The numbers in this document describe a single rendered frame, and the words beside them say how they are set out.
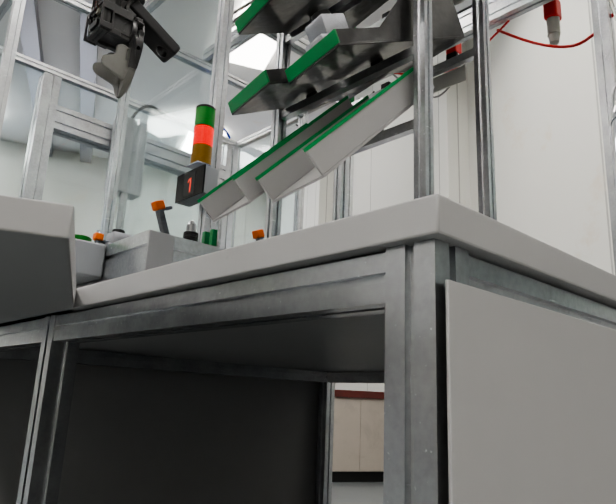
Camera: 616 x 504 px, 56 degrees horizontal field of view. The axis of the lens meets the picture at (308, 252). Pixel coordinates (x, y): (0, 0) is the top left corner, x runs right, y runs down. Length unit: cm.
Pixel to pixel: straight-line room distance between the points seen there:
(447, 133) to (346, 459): 321
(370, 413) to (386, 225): 538
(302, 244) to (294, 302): 5
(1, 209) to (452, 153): 541
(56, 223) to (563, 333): 45
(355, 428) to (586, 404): 517
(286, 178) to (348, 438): 495
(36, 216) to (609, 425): 55
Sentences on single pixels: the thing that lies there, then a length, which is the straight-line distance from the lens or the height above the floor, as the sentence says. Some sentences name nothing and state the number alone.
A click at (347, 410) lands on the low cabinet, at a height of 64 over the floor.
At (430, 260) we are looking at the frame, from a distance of 43.
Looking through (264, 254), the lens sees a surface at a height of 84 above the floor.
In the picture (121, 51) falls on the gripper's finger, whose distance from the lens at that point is 113.
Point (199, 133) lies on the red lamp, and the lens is 148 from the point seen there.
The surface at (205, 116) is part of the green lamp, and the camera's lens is 149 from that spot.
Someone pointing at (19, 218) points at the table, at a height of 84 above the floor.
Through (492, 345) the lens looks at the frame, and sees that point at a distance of 46.
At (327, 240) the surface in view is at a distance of 49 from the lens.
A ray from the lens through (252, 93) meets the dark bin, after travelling 98.
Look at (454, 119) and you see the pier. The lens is 595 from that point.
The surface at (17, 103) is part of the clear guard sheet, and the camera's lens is 260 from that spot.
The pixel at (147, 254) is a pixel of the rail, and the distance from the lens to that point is 93.
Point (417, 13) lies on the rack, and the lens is 95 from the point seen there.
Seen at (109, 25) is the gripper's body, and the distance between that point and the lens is 113.
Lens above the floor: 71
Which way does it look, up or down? 14 degrees up
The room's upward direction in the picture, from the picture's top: 3 degrees clockwise
